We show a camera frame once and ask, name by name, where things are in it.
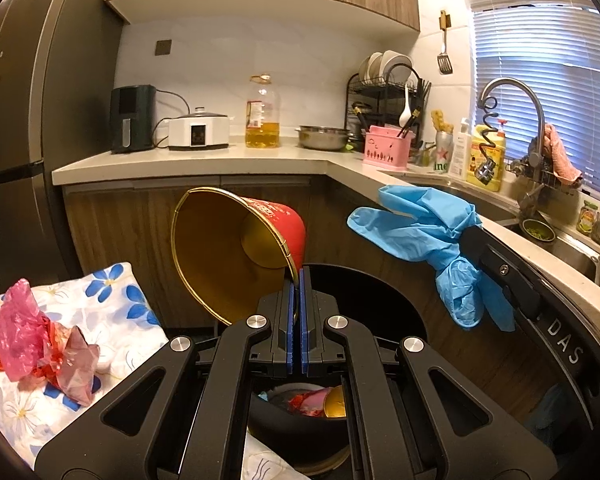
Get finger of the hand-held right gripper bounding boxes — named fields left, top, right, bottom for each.
left=462, top=227, right=543, bottom=322

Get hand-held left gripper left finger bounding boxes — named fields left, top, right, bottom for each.
left=34, top=266, right=298, bottom=480

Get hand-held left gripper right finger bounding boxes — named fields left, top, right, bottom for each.
left=300, top=265, right=558, bottom=480

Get red patterned gift wrapper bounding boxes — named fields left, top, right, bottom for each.
left=286, top=391, right=327, bottom=418

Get black trash bin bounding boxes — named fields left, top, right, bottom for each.
left=247, top=261, right=429, bottom=476

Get blue rubber glove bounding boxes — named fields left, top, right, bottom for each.
left=347, top=185, right=516, bottom=332

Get clear plastic bag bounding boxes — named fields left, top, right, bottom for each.
left=45, top=325, right=101, bottom=406

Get pink plastic bag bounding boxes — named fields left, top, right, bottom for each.
left=0, top=279, right=49, bottom=382

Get small metal bowl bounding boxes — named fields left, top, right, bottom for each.
left=521, top=217, right=556, bottom=241

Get steel kitchen sink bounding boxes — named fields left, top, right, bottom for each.
left=430, top=180, right=600, bottom=291

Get green label jar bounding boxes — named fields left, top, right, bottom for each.
left=577, top=200, right=600, bottom=236

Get metal sink caddy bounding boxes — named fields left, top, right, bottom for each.
left=510, top=157, right=581, bottom=191

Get yellow detergent bottle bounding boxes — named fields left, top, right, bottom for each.
left=467, top=119, right=507, bottom=192

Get white plastic bottle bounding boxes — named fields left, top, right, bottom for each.
left=447, top=117, right=473, bottom=178

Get pink dish cloth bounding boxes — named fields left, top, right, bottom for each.
left=540, top=125, right=583, bottom=186

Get green beer can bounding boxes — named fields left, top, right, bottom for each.
left=434, top=131, right=455, bottom=175

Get pink utensil holder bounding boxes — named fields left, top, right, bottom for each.
left=364, top=126, right=412, bottom=171

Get blue floral white cloth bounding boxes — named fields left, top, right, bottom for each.
left=0, top=261, right=306, bottom=480

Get steel kitchen faucet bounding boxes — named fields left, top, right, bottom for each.
left=472, top=77, right=548, bottom=211

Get white spoon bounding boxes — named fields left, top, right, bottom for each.
left=399, top=82, right=417, bottom=128

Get steel mixing bowl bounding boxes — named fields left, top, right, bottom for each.
left=295, top=126, right=351, bottom=152

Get kitchen counter with cabinets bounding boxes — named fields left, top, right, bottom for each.
left=51, top=142, right=600, bottom=411

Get window blinds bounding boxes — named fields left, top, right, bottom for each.
left=467, top=2, right=600, bottom=206

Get cooking oil bottle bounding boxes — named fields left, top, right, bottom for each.
left=245, top=74, right=282, bottom=150

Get white electric cooker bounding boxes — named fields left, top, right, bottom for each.
left=167, top=106, right=231, bottom=151

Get black dish rack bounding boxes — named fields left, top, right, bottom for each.
left=346, top=51, right=431, bottom=148

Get hanging metal spatula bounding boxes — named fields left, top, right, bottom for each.
left=436, top=10, right=453, bottom=75

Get white plate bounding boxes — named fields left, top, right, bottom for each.
left=358, top=52, right=383, bottom=82
left=380, top=50, right=413, bottom=81

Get black air fryer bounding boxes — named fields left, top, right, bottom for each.
left=111, top=85, right=157, bottom=154

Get dark grey refrigerator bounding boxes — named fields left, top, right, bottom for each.
left=0, top=0, right=126, bottom=286

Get black power cable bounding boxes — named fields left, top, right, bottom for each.
left=152, top=89, right=191, bottom=148

